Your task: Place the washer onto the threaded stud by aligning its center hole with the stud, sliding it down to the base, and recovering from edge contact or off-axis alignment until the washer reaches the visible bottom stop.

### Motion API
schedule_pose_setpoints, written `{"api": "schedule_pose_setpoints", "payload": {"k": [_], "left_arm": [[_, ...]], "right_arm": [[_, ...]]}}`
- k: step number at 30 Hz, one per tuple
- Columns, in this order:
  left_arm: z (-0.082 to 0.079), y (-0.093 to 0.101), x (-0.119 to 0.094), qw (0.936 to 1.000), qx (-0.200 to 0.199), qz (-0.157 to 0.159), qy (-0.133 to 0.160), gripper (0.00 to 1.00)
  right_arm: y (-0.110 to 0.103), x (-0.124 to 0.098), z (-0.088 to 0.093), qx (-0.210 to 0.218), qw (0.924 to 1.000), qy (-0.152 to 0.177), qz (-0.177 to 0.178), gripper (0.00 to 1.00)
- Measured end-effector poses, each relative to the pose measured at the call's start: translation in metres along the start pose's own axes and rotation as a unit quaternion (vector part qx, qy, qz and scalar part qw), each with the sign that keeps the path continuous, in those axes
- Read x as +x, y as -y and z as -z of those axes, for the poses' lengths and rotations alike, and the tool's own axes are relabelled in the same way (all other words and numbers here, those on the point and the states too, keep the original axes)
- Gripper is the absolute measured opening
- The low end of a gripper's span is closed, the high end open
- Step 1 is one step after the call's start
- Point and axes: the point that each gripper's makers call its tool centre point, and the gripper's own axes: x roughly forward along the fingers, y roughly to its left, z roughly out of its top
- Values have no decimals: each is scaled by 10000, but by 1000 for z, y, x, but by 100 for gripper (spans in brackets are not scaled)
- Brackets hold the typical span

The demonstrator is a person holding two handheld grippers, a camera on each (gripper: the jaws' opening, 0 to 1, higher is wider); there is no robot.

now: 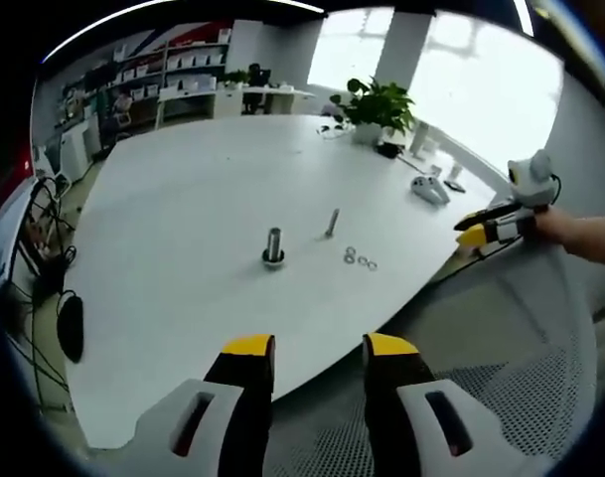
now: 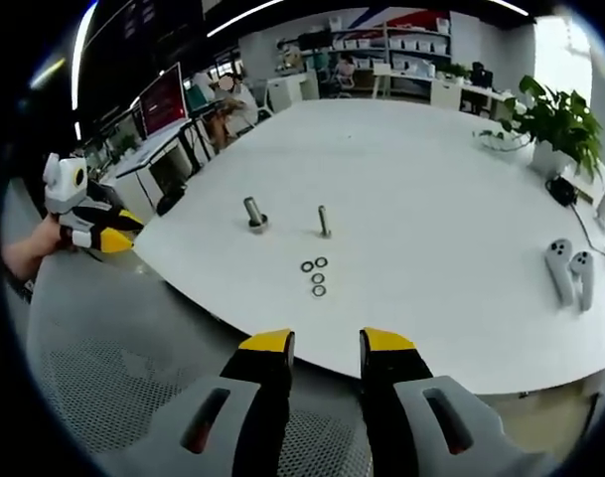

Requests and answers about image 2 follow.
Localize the grey mesh chair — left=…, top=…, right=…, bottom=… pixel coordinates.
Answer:
left=25, top=245, right=376, bottom=477

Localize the person's left hand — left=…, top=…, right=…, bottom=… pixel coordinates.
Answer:
left=37, top=214, right=78, bottom=258

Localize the shelf with white bins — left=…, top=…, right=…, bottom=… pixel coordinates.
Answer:
left=330, top=13, right=453, bottom=77

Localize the white ceiling light strip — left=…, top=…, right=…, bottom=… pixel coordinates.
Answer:
left=206, top=0, right=531, bottom=39
left=70, top=13, right=92, bottom=111

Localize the thick threaded metal stud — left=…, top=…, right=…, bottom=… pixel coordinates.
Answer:
left=241, top=196, right=270, bottom=236

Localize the black framed side desk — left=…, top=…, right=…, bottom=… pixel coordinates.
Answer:
left=102, top=116, right=207, bottom=218

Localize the grey handheld controller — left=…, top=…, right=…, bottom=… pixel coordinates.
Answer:
left=544, top=238, right=576, bottom=306
left=569, top=250, right=596, bottom=312

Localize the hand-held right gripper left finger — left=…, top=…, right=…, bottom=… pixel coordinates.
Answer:
left=91, top=327, right=296, bottom=477

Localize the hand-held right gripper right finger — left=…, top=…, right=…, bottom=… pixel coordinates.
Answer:
left=358, top=326, right=534, bottom=477

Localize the black bag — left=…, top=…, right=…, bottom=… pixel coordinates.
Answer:
left=156, top=186, right=189, bottom=218

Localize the laptop with red screen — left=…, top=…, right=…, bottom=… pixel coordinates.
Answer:
left=113, top=62, right=193, bottom=176

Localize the dark power cable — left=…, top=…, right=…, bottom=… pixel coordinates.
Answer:
left=568, top=197, right=605, bottom=260

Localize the white office desk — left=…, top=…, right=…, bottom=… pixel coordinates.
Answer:
left=372, top=64, right=520, bottom=115

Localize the thin threaded metal stud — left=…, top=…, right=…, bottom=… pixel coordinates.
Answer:
left=316, top=204, right=333, bottom=239

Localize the black power adapter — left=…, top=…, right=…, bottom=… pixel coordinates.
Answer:
left=545, top=175, right=579, bottom=206

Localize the green potted plant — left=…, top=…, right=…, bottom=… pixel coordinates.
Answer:
left=473, top=74, right=605, bottom=181

